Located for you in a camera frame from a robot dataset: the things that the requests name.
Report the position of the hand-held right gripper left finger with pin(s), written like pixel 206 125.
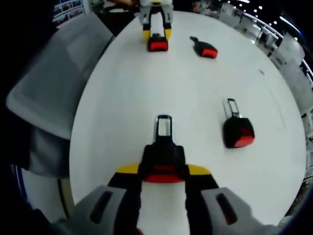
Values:
pixel 102 210

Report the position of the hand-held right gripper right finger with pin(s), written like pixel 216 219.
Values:
pixel 220 210

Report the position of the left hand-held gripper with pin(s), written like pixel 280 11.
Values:
pixel 156 3

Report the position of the black seat belt buckle red button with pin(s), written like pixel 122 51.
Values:
pixel 157 45
pixel 206 51

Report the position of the metal seat belt tongue black body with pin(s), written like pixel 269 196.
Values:
pixel 238 132
pixel 163 156

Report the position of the white office desk row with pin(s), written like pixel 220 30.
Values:
pixel 266 31

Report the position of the grey chair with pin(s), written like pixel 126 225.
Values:
pixel 56 80

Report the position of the wall poster with photos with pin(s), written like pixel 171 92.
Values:
pixel 69 8

